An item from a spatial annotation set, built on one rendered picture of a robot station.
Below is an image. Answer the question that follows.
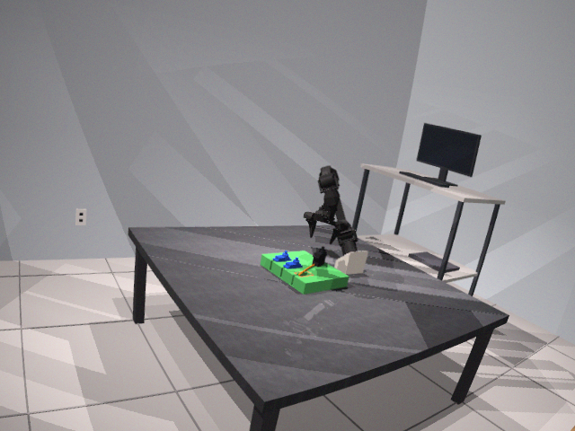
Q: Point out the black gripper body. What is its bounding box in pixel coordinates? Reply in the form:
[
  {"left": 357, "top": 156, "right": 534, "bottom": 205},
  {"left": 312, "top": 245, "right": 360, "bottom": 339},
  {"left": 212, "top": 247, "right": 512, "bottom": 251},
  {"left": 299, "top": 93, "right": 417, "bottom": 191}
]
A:
[{"left": 304, "top": 203, "right": 349, "bottom": 231}]

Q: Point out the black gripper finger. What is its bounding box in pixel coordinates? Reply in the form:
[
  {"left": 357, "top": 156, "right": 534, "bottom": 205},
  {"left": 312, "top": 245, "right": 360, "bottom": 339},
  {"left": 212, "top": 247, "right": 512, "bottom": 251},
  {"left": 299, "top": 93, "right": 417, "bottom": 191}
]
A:
[
  {"left": 306, "top": 220, "right": 317, "bottom": 238},
  {"left": 330, "top": 228, "right": 344, "bottom": 244}
]

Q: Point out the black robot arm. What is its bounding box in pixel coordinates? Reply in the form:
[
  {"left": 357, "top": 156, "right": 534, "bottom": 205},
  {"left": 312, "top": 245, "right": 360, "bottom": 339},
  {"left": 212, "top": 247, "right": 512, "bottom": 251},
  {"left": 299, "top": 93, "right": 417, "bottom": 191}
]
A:
[{"left": 314, "top": 166, "right": 358, "bottom": 256}]

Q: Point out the green flat deck plate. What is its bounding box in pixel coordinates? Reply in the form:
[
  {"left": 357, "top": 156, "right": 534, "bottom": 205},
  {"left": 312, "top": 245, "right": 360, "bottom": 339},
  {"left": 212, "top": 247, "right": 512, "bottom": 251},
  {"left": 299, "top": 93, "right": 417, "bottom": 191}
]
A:
[{"left": 260, "top": 251, "right": 349, "bottom": 295}]

